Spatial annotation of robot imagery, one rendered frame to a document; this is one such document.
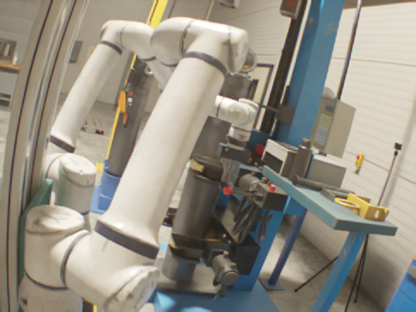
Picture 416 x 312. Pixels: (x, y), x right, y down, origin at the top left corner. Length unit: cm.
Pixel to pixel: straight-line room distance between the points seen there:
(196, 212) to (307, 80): 102
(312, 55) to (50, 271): 190
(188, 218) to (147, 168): 144
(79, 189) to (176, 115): 57
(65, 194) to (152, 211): 57
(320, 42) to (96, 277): 193
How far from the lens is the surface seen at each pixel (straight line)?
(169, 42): 90
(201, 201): 211
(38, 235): 79
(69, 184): 123
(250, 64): 214
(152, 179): 73
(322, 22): 230
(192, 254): 202
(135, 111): 326
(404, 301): 184
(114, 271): 71
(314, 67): 224
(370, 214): 151
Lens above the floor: 135
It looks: 11 degrees down
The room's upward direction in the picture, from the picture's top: 17 degrees clockwise
